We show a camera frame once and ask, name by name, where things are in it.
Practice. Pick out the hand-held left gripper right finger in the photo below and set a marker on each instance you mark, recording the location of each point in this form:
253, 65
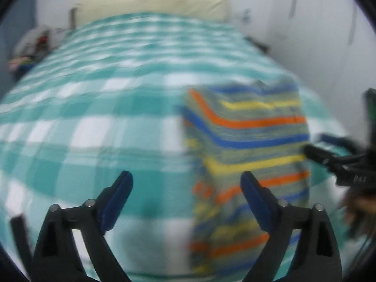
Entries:
257, 202

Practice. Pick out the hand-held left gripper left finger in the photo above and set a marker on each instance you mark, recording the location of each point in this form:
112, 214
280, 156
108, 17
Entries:
117, 202

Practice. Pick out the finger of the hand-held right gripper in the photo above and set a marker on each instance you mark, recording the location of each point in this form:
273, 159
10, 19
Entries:
337, 141
318, 155

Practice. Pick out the striped knit sweater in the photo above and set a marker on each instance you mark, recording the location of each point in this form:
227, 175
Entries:
249, 129

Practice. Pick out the pile of clothes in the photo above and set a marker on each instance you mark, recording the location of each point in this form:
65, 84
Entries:
32, 47

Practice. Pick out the person's right hand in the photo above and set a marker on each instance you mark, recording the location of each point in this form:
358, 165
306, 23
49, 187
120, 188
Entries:
358, 208

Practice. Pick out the teal plaid bedsheet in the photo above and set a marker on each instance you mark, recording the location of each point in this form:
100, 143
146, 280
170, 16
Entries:
88, 123

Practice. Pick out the dark smartphone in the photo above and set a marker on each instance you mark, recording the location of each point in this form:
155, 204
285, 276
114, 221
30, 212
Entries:
21, 241

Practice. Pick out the white wardrobe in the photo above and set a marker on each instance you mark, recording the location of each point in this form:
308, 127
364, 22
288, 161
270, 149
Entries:
317, 35

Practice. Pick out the dark bedside table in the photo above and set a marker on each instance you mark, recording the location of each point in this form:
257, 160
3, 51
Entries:
257, 44

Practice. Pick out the wooden headboard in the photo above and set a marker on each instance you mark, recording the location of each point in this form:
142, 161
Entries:
72, 17

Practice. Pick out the cream pillow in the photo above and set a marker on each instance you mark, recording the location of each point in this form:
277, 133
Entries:
152, 1

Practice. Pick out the blue grey curtain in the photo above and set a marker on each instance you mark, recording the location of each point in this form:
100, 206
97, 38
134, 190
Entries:
20, 20

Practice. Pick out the white wall-mounted holder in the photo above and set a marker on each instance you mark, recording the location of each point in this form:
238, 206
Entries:
245, 14

